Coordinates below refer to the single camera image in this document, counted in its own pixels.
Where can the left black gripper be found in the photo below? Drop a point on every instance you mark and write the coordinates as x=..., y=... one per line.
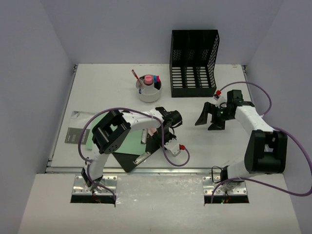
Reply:
x=157, y=136

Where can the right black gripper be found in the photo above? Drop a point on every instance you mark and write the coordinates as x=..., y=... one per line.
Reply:
x=216, y=125

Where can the black pink highlighter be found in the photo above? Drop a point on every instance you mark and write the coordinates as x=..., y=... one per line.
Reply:
x=158, y=83

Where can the green clipboard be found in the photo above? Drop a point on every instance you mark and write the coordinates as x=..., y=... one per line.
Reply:
x=131, y=145

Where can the black blue highlighter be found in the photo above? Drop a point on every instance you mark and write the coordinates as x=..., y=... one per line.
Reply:
x=155, y=81

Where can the pink capped glue stick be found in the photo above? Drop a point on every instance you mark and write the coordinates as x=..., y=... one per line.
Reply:
x=148, y=80

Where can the red pen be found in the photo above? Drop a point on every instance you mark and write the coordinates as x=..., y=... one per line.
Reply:
x=140, y=81

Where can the pale orange highlighter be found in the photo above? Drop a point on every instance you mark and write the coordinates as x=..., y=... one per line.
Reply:
x=152, y=131

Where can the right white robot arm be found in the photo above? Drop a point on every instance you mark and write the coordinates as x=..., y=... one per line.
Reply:
x=267, y=148

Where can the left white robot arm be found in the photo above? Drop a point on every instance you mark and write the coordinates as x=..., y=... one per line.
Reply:
x=111, y=131

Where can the white round desk organizer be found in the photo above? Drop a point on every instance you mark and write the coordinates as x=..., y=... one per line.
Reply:
x=149, y=93

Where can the black mesh file organizer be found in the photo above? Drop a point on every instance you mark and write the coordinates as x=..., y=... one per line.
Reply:
x=192, y=63

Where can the black clipboard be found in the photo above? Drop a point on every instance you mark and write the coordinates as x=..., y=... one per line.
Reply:
x=128, y=162

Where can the grey booklet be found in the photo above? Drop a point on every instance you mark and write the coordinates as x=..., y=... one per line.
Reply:
x=78, y=120

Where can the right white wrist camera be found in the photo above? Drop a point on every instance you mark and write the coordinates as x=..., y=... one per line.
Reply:
x=221, y=102

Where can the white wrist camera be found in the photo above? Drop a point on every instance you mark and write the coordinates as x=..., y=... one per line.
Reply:
x=221, y=102
x=172, y=147

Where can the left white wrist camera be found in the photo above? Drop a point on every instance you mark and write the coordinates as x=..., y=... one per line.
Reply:
x=172, y=147

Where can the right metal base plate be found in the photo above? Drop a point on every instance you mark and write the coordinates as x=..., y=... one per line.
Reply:
x=229, y=188

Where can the metal base plate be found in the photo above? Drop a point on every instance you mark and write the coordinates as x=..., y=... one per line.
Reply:
x=80, y=188
x=229, y=188

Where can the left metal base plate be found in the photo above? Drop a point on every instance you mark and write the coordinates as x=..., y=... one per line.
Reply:
x=80, y=188

